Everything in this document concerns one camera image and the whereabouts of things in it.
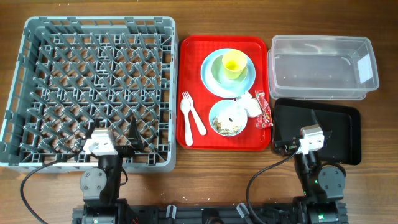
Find red candy wrapper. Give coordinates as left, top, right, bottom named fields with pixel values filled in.
left=255, top=90, right=273, bottom=129

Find white napkin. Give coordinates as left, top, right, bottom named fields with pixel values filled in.
left=235, top=91, right=262, bottom=118

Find white plastic spoon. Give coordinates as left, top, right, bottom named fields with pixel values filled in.
left=180, top=98, right=193, bottom=146

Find light blue bowl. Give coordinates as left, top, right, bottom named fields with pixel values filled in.
left=209, top=100, right=247, bottom=137

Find rice and food scraps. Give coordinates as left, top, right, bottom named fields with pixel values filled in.
left=211, top=106, right=247, bottom=136

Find light blue plate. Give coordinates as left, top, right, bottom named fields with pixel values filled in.
left=200, top=48, right=256, bottom=98

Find yellow plastic cup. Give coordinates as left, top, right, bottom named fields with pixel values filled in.
left=221, top=49, right=248, bottom=80

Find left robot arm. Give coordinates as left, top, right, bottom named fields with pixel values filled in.
left=72, top=118, right=143, bottom=224

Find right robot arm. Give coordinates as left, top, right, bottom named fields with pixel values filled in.
left=270, top=110, right=348, bottom=223

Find grey dishwasher rack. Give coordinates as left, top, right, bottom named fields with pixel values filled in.
left=1, top=16, right=179, bottom=173

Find black plastic tray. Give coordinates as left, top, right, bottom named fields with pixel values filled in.
left=272, top=98, right=362, bottom=166

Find clear plastic bin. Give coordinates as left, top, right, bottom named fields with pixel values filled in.
left=268, top=35, right=379, bottom=100

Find red plastic tray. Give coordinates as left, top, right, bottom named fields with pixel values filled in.
left=176, top=35, right=271, bottom=151

